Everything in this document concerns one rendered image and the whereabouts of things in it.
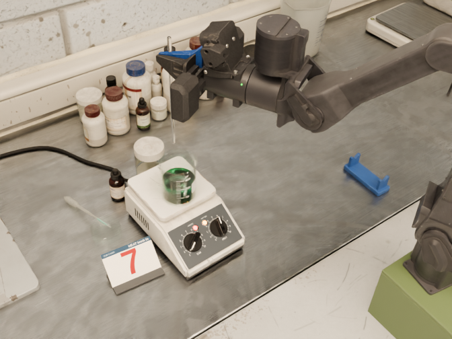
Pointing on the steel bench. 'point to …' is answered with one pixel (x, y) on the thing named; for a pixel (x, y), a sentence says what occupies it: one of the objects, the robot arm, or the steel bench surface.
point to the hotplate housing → (142, 212)
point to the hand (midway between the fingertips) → (177, 62)
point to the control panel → (210, 245)
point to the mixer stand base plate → (13, 270)
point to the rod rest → (372, 181)
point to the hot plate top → (140, 186)
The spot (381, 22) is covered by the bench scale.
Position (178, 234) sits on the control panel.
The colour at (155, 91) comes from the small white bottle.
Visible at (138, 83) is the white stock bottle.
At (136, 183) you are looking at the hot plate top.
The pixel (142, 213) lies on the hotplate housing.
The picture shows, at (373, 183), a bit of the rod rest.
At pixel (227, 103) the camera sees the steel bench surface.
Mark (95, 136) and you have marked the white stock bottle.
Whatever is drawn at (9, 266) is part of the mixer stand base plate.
